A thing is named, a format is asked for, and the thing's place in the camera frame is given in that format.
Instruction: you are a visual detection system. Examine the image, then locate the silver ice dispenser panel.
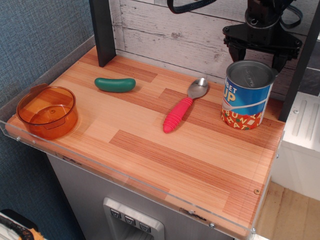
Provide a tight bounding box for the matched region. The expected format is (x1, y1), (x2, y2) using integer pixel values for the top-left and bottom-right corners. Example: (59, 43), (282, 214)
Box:
(103, 197), (165, 240)

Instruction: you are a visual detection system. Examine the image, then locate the white toy sink unit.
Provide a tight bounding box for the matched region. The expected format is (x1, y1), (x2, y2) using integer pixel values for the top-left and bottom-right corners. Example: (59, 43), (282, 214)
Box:
(271, 92), (320, 200)

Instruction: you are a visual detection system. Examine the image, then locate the pink handled metal spoon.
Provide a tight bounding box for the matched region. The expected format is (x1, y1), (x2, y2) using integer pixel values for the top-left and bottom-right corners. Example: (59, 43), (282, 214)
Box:
(162, 77), (209, 134)

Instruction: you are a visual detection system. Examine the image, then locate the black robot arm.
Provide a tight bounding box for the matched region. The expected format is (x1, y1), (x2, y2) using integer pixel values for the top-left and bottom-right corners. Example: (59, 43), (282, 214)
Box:
(222, 0), (303, 72)

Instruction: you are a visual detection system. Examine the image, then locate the clear acrylic table guard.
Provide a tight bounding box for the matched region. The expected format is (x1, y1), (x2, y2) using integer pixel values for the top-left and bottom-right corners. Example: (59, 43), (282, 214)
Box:
(7, 48), (285, 240)

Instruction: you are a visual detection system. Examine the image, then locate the alphabet soup toy can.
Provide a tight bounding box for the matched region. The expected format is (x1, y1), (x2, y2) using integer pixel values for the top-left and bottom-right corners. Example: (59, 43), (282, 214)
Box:
(221, 60), (279, 130)

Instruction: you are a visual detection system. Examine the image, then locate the dark grey left post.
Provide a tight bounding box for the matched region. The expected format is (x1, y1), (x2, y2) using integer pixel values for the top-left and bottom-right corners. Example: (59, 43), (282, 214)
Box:
(89, 0), (116, 67)

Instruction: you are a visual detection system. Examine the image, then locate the dark grey right post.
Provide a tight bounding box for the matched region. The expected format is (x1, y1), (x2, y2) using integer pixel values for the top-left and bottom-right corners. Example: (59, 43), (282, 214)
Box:
(278, 1), (320, 122)

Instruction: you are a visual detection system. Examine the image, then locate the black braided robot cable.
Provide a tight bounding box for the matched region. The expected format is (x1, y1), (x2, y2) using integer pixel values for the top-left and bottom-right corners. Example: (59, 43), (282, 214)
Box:
(166, 0), (216, 15)

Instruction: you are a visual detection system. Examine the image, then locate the green toy pickle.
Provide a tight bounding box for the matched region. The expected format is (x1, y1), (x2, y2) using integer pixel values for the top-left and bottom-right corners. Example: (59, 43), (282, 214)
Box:
(94, 77), (136, 93)

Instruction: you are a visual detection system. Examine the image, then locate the orange transparent plastic pot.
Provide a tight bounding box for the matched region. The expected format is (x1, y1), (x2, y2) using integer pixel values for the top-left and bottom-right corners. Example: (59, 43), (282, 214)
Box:
(16, 83), (78, 140)

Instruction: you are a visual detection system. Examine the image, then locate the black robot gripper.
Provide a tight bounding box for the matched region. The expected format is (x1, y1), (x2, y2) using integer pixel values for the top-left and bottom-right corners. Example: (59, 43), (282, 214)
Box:
(222, 9), (302, 73)

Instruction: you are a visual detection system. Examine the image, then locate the orange black object corner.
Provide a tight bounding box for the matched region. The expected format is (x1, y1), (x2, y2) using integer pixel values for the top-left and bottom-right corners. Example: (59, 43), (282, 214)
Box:
(0, 209), (45, 240)

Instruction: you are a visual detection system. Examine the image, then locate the grey toy fridge cabinet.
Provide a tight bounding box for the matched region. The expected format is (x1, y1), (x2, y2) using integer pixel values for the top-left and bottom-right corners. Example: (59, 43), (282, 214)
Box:
(48, 155), (231, 240)

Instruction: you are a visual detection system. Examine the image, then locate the dark grey post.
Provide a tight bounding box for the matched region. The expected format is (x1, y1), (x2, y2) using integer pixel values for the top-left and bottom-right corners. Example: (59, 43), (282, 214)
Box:
(278, 1), (320, 122)
(89, 0), (116, 67)

